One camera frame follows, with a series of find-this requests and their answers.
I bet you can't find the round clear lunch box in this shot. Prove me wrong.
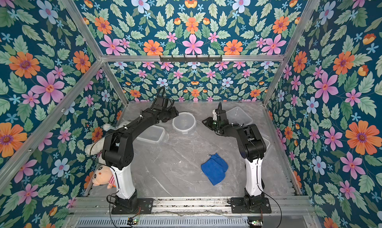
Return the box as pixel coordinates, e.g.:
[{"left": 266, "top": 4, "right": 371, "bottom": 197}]
[{"left": 172, "top": 112, "right": 197, "bottom": 134}]

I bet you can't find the square clear lunch box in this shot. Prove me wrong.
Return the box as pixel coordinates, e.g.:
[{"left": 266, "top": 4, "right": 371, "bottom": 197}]
[{"left": 226, "top": 107, "right": 253, "bottom": 125}]

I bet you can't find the blue cleaning cloth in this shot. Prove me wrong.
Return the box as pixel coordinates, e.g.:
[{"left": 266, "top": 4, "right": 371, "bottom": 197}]
[{"left": 201, "top": 153, "right": 228, "bottom": 186}]

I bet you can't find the square clear box lid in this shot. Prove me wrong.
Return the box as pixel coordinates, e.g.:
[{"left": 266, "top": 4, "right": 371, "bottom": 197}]
[{"left": 263, "top": 138, "right": 270, "bottom": 152}]

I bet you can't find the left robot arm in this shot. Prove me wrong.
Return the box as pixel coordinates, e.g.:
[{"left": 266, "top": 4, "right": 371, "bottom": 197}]
[{"left": 101, "top": 96, "right": 179, "bottom": 213}]

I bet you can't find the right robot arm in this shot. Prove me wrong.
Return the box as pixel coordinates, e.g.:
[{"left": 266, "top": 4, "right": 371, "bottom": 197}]
[{"left": 202, "top": 106, "right": 267, "bottom": 212}]

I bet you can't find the rectangular clear lunch box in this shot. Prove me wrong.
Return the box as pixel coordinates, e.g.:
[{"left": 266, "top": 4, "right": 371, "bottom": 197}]
[{"left": 136, "top": 125, "right": 166, "bottom": 144}]

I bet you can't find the white teddy bear blue shirt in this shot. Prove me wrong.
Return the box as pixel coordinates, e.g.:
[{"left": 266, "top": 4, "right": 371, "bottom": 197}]
[{"left": 85, "top": 122, "right": 136, "bottom": 170}]

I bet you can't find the pink doll orange outfit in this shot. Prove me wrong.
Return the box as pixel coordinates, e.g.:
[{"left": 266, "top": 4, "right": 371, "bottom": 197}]
[{"left": 92, "top": 166, "right": 116, "bottom": 189}]

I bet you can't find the white ventilation grille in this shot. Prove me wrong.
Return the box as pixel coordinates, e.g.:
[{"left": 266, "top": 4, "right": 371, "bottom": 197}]
[{"left": 75, "top": 216, "right": 249, "bottom": 228}]

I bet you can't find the black hook rail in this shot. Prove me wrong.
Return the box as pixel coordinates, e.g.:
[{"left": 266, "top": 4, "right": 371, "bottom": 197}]
[{"left": 159, "top": 55, "right": 223, "bottom": 63}]

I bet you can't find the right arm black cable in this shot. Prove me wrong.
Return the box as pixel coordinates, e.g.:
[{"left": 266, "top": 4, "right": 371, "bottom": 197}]
[{"left": 256, "top": 168, "right": 283, "bottom": 228}]

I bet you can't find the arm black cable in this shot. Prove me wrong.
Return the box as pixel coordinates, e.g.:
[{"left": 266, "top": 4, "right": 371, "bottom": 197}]
[
  {"left": 106, "top": 193, "right": 118, "bottom": 228},
  {"left": 256, "top": 168, "right": 283, "bottom": 228}
]

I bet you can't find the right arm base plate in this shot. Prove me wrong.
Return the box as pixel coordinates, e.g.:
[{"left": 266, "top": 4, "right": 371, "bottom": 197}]
[{"left": 227, "top": 197, "right": 272, "bottom": 214}]

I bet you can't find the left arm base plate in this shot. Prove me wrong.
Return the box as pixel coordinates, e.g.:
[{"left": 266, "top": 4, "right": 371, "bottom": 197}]
[{"left": 111, "top": 197, "right": 154, "bottom": 215}]

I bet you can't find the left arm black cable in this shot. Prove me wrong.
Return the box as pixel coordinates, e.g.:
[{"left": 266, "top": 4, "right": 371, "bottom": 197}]
[{"left": 106, "top": 193, "right": 118, "bottom": 228}]

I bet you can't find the aluminium front rail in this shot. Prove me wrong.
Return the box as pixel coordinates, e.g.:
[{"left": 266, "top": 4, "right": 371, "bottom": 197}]
[{"left": 69, "top": 196, "right": 316, "bottom": 216}]

